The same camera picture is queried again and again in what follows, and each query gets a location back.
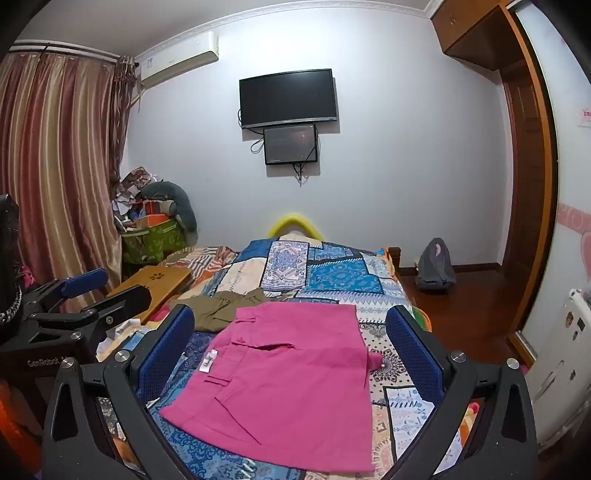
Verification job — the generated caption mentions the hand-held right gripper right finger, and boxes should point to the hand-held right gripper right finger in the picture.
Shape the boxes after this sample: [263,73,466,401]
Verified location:
[385,305,539,480]

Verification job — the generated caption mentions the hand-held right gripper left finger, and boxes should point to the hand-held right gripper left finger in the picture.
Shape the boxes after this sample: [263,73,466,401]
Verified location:
[41,305,195,480]

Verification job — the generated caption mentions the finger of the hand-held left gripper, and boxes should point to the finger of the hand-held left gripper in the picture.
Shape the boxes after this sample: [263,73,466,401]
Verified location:
[22,268,110,317]
[30,285,153,345]

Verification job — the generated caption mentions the olive green pants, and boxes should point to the olive green pants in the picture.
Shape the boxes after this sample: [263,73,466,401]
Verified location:
[178,288,278,333]

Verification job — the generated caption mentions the pink pants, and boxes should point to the pink pants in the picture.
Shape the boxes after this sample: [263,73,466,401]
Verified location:
[159,302,383,474]

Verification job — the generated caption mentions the wooden lap desk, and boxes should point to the wooden lap desk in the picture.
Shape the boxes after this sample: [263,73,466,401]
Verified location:
[105,265,194,324]

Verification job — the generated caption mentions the green storage box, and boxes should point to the green storage box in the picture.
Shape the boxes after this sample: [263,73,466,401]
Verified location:
[121,217,186,265]

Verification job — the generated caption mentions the grey bag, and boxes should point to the grey bag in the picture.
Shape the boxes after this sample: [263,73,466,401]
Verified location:
[414,237,457,291]

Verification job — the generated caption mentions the orange striped cloth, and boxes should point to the orange striped cloth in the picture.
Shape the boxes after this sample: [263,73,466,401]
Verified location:
[161,244,241,296]

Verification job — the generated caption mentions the pile of papers and boxes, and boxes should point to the pile of papers and boxes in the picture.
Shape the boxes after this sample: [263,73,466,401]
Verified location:
[111,167,176,228]

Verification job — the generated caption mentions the blue patchwork blanket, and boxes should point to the blue patchwork blanket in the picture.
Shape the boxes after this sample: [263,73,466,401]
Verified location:
[92,233,467,480]

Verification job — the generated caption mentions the grey long pillow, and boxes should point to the grey long pillow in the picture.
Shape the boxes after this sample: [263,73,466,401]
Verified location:
[141,181,198,234]

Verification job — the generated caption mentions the striped red gold curtain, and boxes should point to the striped red gold curtain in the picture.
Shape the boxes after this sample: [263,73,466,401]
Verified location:
[0,51,139,315]

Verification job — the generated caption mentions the white appliance with stickers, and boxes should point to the white appliance with stickers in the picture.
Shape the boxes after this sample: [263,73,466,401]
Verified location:
[526,288,591,457]

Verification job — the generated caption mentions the white air conditioner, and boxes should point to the white air conditioner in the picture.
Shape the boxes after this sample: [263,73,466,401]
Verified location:
[136,31,219,89]

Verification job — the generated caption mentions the white curtain rail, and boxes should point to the white curtain rail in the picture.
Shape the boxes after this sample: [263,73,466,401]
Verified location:
[9,41,122,61]

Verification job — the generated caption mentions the small black wall monitor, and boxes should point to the small black wall monitor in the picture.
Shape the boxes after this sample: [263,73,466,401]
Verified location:
[263,124,319,166]

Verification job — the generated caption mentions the black wall television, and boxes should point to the black wall television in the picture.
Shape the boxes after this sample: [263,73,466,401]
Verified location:
[239,69,339,130]

